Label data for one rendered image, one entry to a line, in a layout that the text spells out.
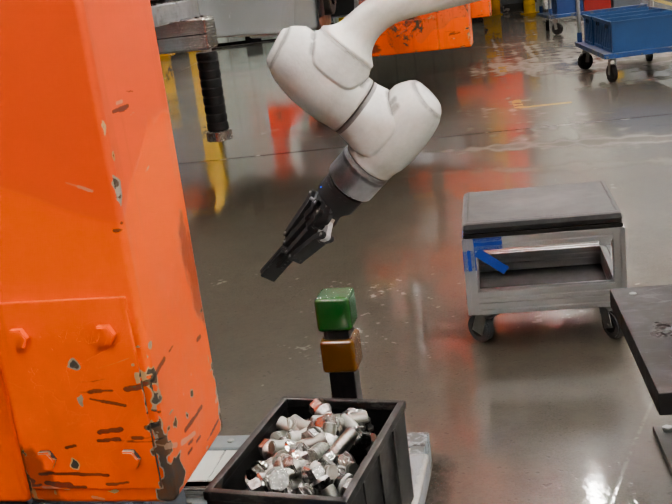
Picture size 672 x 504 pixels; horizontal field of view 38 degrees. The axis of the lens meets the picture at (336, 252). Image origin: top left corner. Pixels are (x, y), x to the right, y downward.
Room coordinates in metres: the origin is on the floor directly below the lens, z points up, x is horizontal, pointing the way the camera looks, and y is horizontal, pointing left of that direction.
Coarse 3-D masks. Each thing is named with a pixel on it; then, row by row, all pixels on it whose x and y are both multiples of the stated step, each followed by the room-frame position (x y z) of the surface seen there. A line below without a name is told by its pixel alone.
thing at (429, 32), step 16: (432, 16) 5.01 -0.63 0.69; (448, 16) 4.97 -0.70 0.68; (464, 16) 4.96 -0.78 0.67; (384, 32) 5.05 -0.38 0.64; (400, 32) 5.03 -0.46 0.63; (416, 32) 5.01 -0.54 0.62; (432, 32) 4.99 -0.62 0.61; (448, 32) 4.98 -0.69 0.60; (464, 32) 4.96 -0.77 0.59; (384, 48) 5.05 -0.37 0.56; (400, 48) 5.03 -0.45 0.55; (416, 48) 5.01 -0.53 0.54; (432, 48) 5.00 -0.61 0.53; (448, 48) 4.98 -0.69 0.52
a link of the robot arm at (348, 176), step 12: (348, 156) 1.58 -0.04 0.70; (336, 168) 1.59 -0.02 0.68; (348, 168) 1.58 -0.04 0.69; (360, 168) 1.57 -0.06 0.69; (336, 180) 1.59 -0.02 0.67; (348, 180) 1.58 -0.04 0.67; (360, 180) 1.57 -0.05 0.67; (372, 180) 1.57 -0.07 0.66; (348, 192) 1.58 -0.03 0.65; (360, 192) 1.58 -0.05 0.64; (372, 192) 1.59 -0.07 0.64
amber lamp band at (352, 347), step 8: (352, 336) 1.03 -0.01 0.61; (320, 344) 1.03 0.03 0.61; (328, 344) 1.02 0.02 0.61; (336, 344) 1.02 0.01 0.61; (344, 344) 1.02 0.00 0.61; (352, 344) 1.02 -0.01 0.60; (360, 344) 1.05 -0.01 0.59; (328, 352) 1.02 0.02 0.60; (336, 352) 1.02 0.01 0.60; (344, 352) 1.02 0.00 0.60; (352, 352) 1.02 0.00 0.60; (360, 352) 1.04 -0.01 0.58; (328, 360) 1.02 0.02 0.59; (336, 360) 1.02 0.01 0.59; (344, 360) 1.02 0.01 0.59; (352, 360) 1.02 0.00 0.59; (360, 360) 1.04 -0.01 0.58; (328, 368) 1.02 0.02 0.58; (336, 368) 1.02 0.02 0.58; (344, 368) 1.02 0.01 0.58; (352, 368) 1.02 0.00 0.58
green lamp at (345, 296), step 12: (324, 288) 1.06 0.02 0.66; (336, 288) 1.05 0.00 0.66; (348, 288) 1.05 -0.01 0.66; (324, 300) 1.02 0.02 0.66; (336, 300) 1.02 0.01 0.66; (348, 300) 1.02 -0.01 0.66; (324, 312) 1.02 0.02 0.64; (336, 312) 1.02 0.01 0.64; (348, 312) 1.02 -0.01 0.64; (324, 324) 1.02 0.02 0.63; (336, 324) 1.02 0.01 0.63; (348, 324) 1.02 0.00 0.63
